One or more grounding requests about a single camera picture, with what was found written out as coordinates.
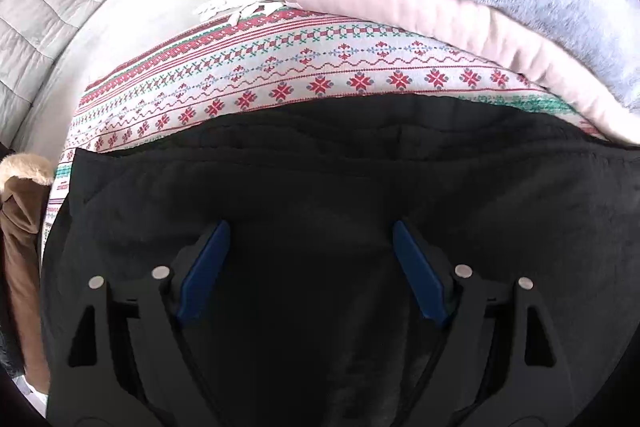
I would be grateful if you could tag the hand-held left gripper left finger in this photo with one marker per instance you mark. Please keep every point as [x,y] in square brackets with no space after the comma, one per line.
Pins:
[205,272]

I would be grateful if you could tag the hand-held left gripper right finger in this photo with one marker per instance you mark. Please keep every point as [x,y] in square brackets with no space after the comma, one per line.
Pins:
[417,272]

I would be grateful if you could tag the black quilted long coat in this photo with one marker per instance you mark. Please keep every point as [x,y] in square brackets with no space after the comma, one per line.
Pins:
[320,187]

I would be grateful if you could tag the brown folded coat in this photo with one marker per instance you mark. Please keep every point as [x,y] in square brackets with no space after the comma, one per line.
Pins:
[22,257]

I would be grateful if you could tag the patterned red green blanket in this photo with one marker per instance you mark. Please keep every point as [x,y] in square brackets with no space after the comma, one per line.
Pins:
[300,62]

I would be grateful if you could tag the white bed sheet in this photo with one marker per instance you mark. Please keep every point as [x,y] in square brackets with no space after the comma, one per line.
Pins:
[115,32]

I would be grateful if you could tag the pale pink blanket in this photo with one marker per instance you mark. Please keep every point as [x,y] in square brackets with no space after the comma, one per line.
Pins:
[400,2]

